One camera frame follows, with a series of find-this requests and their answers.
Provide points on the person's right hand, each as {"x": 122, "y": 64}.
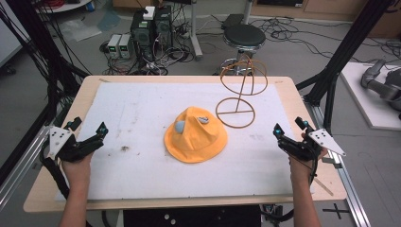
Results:
{"x": 299, "y": 168}

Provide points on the white box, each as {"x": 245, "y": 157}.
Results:
{"x": 148, "y": 12}

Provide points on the grey metal stand leg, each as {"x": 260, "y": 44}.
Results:
{"x": 195, "y": 34}

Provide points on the black computer tower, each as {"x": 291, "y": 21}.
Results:
{"x": 142, "y": 38}
{"x": 163, "y": 28}

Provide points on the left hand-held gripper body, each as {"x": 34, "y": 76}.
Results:
{"x": 73, "y": 150}

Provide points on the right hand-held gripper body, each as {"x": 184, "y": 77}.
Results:
{"x": 302, "y": 145}

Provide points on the person's left hand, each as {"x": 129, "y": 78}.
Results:
{"x": 77, "y": 170}

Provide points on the white floor board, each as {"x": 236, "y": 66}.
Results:
{"x": 359, "y": 101}

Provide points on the black metal frame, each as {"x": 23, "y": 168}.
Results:
{"x": 41, "y": 56}
{"x": 343, "y": 53}

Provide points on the black round stool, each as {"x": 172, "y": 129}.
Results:
{"x": 244, "y": 36}

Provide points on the aluminium rail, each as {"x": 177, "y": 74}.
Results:
{"x": 22, "y": 170}
{"x": 346, "y": 183}

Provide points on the white table mat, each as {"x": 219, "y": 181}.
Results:
{"x": 157, "y": 164}

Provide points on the yellow bucket hat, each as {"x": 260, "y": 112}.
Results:
{"x": 195, "y": 138}

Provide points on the white round table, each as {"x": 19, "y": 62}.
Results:
{"x": 63, "y": 4}

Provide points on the grey power supply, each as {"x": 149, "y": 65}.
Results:
{"x": 125, "y": 45}
{"x": 114, "y": 45}

